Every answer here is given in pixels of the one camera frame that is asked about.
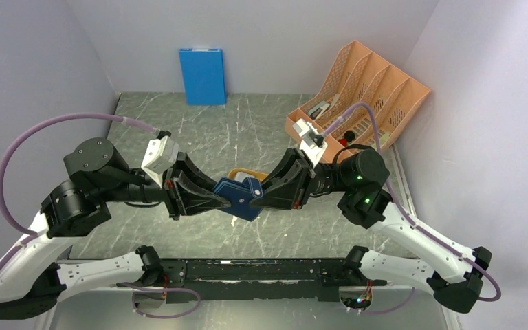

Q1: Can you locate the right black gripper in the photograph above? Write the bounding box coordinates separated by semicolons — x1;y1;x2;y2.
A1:
245;148;352;211

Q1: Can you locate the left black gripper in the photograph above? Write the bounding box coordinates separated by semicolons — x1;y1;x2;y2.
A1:
100;150;234;219

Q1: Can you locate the orange oval tray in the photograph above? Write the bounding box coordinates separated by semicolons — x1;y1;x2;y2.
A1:
228;168;268;182

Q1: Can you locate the navy blue card holder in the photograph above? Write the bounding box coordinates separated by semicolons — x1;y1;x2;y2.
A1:
213;177;264;221

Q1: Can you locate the silver VIP card stack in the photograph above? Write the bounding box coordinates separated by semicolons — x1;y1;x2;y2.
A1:
234;172;256;182

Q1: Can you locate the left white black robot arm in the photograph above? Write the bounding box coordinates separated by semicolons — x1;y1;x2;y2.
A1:
0;136;230;320

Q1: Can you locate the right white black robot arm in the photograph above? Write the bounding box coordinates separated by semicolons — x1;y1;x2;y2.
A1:
250;144;492;314

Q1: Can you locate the grey stapler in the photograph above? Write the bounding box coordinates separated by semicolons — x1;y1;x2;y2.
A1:
307;101;330;120

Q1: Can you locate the red black stamp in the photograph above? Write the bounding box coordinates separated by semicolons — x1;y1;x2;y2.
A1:
339;130;356;147

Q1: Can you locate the green sticky note pad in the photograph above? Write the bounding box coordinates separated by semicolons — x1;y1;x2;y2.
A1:
379;132;391;149

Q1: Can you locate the blue folder box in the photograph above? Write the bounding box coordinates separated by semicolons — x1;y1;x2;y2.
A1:
178;48;226;106

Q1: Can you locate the orange desk file organizer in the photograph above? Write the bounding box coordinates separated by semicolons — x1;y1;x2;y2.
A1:
285;41;431;151

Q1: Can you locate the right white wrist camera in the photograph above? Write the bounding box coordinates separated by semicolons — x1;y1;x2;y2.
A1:
291;119;328;168

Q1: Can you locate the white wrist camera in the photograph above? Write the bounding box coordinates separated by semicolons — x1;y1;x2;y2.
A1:
141;136;179;176
291;119;328;168

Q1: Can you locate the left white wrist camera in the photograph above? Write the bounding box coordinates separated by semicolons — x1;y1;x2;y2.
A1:
141;136;179;176

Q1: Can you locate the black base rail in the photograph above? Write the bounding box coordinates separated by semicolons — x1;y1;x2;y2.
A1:
135;258;370;304

